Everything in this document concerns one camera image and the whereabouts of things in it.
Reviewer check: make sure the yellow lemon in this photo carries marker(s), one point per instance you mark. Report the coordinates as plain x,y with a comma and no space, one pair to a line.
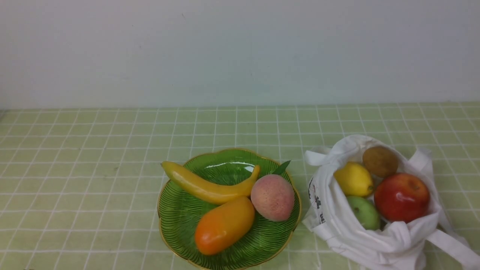
354,179

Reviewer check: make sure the pink peach with leaf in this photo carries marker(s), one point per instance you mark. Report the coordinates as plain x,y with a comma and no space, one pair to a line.
273,196

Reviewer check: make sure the green checkered tablecloth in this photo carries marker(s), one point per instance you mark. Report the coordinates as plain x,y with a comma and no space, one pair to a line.
79,187

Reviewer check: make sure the yellow plastic banana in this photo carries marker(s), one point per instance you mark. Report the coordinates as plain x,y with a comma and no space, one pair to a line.
205,190

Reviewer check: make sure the white cloth tote bag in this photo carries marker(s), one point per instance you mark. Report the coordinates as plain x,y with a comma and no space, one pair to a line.
400,245

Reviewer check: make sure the orange yellow mango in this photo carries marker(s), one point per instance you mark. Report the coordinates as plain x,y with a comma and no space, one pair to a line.
224,225

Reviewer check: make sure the red apple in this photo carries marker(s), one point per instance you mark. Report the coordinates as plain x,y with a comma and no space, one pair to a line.
402,197

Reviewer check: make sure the brown kiwi fruit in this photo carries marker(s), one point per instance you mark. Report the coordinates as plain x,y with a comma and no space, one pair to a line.
380,161

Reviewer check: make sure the green pear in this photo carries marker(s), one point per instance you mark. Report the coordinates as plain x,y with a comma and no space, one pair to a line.
365,212

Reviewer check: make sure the green glass plate gold rim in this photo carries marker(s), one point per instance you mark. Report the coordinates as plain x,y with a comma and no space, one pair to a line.
180,212

